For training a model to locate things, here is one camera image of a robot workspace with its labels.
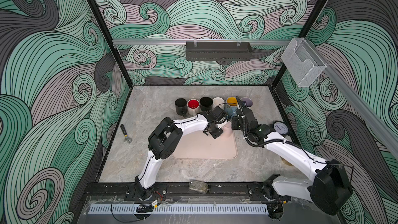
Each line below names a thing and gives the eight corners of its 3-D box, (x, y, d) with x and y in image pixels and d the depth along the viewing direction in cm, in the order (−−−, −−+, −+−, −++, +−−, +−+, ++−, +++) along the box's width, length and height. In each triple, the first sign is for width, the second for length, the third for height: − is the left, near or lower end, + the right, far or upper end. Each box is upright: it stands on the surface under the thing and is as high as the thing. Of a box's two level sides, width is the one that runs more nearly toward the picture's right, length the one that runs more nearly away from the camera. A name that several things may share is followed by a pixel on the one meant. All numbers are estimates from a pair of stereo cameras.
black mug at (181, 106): (175, 118, 103) (173, 110, 96) (176, 106, 110) (175, 98, 103) (187, 118, 103) (186, 110, 96) (187, 106, 110) (187, 98, 103)
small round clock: (271, 130, 98) (273, 127, 95) (273, 122, 102) (275, 119, 99) (285, 137, 95) (288, 134, 92) (287, 128, 99) (290, 125, 96)
